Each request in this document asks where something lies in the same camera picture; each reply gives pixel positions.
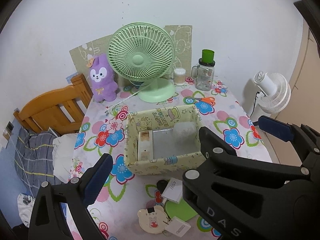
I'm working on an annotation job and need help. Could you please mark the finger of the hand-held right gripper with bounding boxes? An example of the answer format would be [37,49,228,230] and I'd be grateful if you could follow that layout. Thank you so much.
[258,115,320,178]
[182,127,310,222]

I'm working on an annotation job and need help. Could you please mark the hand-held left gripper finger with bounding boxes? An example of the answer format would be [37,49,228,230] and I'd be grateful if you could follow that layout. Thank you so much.
[28,152,113,240]

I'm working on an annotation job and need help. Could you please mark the cartoon printed fabric storage box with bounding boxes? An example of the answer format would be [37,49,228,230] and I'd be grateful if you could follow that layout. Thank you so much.
[124,104,207,175]

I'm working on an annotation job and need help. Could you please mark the black head key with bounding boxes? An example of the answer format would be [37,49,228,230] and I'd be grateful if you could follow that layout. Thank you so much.
[156,179,170,193]

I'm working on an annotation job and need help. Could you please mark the green rounded lid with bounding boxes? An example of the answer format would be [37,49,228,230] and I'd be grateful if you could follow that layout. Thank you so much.
[165,200,198,222]

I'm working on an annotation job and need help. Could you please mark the white plug adapter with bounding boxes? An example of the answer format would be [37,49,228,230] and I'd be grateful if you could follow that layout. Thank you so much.
[164,217,192,238]

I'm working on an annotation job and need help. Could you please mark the floral tablecloth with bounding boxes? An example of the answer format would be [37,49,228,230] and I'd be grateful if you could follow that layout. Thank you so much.
[66,76,273,240]

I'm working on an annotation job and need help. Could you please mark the white floor fan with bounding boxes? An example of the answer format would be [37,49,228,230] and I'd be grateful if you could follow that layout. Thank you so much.
[246,71,292,117]

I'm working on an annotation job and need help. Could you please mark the long white carton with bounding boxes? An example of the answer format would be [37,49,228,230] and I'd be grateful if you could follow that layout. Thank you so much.
[137,130,153,162]

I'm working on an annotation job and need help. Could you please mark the beige panelled door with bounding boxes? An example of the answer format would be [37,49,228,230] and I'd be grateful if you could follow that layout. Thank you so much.
[287,17,320,130]

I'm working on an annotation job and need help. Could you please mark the grey plaid blanket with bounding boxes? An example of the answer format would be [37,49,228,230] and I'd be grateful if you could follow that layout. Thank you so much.
[14,127,66,193]

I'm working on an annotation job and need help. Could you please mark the glass jar mug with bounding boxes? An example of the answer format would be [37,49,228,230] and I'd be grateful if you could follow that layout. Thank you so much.
[191,58,216,91]

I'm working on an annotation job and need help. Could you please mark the cotton swab container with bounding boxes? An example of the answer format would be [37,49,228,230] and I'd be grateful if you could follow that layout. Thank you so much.
[173,68,187,85]

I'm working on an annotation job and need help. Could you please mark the white patterned cloth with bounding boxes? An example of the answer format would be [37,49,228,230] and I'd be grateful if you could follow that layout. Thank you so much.
[17,194,35,228]

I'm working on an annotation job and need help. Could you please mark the wooden bed headboard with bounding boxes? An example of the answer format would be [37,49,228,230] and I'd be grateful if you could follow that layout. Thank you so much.
[13,74,93,133]

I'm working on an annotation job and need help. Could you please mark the green plastic cup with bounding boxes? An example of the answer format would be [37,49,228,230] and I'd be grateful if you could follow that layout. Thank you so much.
[202,49,215,63]

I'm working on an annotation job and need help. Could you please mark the purple plush toy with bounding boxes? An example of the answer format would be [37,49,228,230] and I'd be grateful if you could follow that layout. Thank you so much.
[86,53,118,103]

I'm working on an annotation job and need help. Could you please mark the green desk fan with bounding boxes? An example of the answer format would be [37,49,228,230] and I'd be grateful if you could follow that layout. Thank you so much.
[107,22,177,103]

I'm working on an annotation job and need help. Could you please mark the black fan cable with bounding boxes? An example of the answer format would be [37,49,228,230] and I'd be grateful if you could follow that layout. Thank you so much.
[250,91,261,117]

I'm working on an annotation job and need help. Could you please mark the orange handled scissors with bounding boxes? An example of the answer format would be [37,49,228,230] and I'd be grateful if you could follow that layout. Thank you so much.
[185,96,216,106]

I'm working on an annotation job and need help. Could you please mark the white fan cord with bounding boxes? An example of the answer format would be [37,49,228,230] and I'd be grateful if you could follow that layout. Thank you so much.
[105,85,150,111]

